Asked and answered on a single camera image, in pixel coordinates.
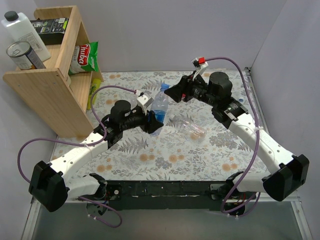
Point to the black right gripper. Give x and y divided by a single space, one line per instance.
186 90

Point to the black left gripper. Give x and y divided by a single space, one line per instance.
147 121

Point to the blue crushed-bottle cap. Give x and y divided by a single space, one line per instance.
164 87

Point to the blue label crushed bottle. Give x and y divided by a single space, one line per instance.
160 105

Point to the clear bottle white cap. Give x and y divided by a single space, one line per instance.
186 126

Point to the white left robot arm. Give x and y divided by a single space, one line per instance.
52 184

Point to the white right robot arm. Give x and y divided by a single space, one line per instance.
287 172

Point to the white bottle black cap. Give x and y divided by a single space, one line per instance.
21 29

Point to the floral patterned table mat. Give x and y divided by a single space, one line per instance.
172 155

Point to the green white snack bag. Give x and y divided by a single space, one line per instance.
84 58

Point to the wooden shelf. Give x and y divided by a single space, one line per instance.
58 98

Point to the black green box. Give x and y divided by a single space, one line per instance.
51 31

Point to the metal tin can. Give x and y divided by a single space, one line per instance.
22 54

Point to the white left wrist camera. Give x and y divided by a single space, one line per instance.
143 100

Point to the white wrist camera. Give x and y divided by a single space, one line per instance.
200 65
143 100

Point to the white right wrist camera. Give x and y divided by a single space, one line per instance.
200 65

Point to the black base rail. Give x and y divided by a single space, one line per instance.
163 195

